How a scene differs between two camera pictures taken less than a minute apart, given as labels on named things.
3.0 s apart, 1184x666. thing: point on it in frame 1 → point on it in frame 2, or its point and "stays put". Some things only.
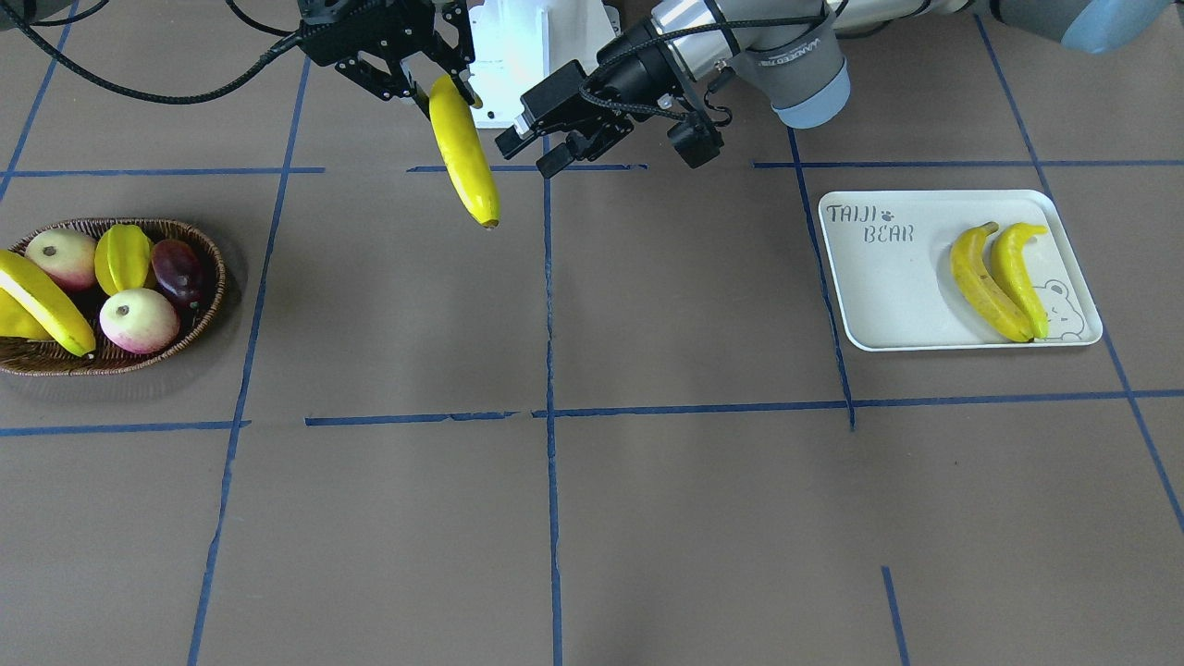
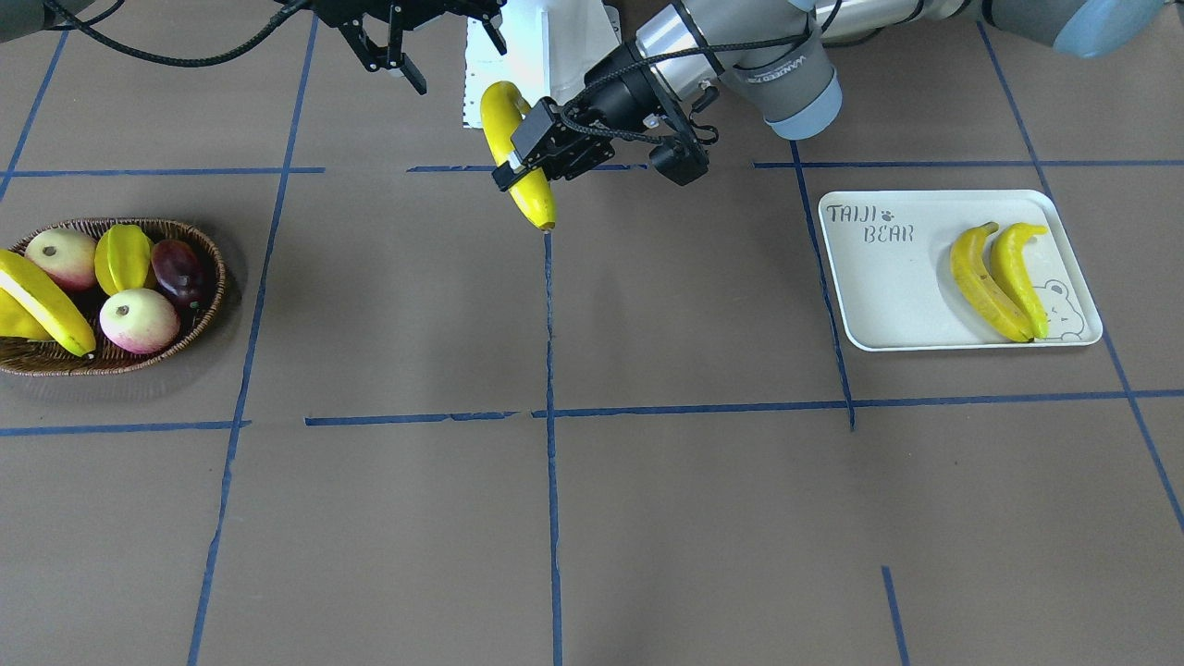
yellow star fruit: (122, 258) stays put
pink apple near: (140, 320) stays put
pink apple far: (68, 255) stays put
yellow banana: (971, 277) stays put
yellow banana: (460, 134) → (504, 105)
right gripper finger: (387, 86) → (376, 56)
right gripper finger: (456, 61) → (492, 25)
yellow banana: (1011, 267) stays put
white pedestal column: (520, 43) stays put
